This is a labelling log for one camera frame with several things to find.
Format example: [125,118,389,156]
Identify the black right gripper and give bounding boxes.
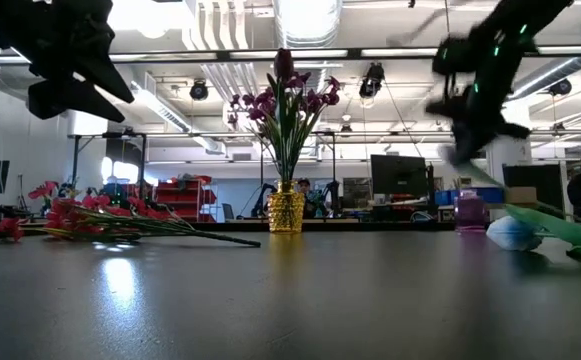
[425,84,531,166]

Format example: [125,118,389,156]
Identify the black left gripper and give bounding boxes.
[0,0,135,124]

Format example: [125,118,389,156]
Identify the blue flower green stem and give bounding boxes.
[457,162,581,261]

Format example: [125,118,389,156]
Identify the red flower bunch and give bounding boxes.
[27,179,262,249]

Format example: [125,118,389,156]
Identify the purple flower bunch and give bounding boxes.
[226,69,342,184]

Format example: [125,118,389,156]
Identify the purple glass vase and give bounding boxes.
[453,189,489,232]

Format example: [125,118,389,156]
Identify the yellow textured glass vase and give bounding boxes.
[267,180,306,235]

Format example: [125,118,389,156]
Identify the blue storage bins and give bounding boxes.
[434,187,505,206]

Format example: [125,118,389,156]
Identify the black computer monitor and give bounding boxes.
[370,153,429,197]

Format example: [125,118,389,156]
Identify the cardboard box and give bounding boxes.
[504,186,539,205]

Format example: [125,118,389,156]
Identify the black panel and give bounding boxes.
[502,163,567,221]

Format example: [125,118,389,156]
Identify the red shelf cart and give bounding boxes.
[154,174,219,224]

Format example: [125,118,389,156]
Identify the person with cap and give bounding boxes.
[295,177,321,220]

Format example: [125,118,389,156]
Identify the dark purple tulip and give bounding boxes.
[267,48,296,184]

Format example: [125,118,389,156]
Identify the black hanging camera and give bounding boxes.
[548,78,573,97]
[358,62,386,100]
[189,78,210,102]

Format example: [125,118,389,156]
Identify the black background station frame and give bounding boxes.
[69,128,581,221]

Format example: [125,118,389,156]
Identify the black overhead frame bar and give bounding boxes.
[0,46,581,65]

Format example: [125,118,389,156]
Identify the silver ventilation duct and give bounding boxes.
[272,0,344,157]

